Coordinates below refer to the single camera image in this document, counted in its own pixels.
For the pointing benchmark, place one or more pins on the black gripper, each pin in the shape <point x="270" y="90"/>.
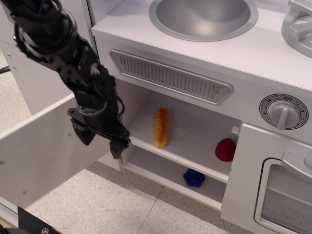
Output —
<point x="103" y="122"/>

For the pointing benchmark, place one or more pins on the white cabinet door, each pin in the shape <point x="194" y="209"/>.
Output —
<point x="42" y="152"/>

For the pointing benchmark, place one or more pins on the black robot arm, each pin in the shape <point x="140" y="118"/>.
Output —
<point x="48" y="35"/>

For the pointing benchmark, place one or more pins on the toy bread loaf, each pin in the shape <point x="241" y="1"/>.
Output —
<point x="161" y="127"/>

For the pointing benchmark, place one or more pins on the silver vent grille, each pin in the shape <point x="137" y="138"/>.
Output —
<point x="193" y="85"/>

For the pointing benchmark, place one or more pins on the blue toy grapes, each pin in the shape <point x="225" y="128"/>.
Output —
<point x="194" y="178"/>

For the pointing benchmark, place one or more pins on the red toy strawberry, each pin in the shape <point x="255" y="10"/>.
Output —
<point x="225" y="150"/>

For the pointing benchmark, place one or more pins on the white toy kitchen unit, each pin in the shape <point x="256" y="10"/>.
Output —
<point x="257" y="64"/>

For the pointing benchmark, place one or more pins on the silver sink bowl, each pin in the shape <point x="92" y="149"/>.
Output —
<point x="203" y="20"/>

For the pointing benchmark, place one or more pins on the white oven door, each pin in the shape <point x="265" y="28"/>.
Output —
<point x="261" y="195"/>

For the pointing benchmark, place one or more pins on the grey timer knob dial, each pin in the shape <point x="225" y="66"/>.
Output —
<point x="283" y="111"/>

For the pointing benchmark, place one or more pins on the silver stove burner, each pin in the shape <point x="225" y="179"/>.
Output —
<point x="297" y="26"/>

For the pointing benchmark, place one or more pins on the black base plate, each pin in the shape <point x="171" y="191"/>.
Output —
<point x="32" y="224"/>

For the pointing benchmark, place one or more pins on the aluminium frame rail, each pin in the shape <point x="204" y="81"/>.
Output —
<point x="9" y="212"/>

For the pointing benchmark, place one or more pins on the silver oven door handle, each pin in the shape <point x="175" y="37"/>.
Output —
<point x="299" y="165"/>

